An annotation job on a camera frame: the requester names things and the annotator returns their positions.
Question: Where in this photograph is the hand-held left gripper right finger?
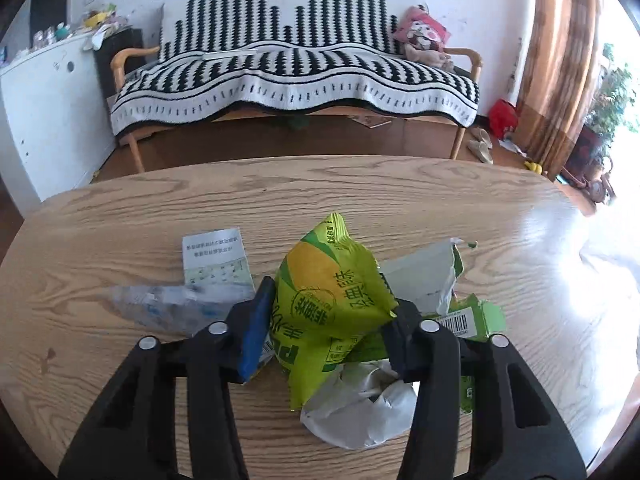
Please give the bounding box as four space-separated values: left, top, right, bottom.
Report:
380 297 588 480

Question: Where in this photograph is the wooden frame sofa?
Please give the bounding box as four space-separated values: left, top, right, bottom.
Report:
110 0 486 173

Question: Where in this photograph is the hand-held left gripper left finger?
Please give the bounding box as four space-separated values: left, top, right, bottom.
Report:
57 275 278 480

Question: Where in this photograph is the brown striped curtain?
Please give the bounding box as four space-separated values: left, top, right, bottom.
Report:
515 0 608 178

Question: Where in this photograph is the green snack packet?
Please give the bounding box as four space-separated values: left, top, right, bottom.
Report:
267 212 398 413

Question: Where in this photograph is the black cabinet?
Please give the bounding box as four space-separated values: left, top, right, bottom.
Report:
94 27 146 103

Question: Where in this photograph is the yellow item on cabinet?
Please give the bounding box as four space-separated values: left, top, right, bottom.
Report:
82 5 118 29

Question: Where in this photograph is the white paper leaflet box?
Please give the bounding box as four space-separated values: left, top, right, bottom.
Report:
181 227 257 301

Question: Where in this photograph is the pink cushion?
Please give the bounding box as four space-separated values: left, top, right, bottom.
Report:
391 6 452 56

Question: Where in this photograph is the white cabinet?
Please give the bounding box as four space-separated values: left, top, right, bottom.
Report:
0 35 118 201

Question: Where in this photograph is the pair of beige slippers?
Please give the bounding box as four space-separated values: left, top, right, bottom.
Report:
467 127 496 164

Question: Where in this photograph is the white plastic bag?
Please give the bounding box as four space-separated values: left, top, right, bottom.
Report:
300 360 418 451

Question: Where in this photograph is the green potted plant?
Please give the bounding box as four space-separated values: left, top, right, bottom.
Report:
585 42 640 136

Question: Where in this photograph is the black tall panel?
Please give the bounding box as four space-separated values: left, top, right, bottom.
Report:
30 0 71 36

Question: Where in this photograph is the black and white striped blanket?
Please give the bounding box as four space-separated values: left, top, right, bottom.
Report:
109 0 480 137

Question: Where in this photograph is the red bag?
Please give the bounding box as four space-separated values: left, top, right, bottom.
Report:
487 99 521 140

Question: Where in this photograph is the beige plush toy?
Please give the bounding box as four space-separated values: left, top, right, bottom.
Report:
402 40 457 74

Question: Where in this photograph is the clear blister pack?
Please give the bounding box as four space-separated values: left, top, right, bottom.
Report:
105 282 256 338

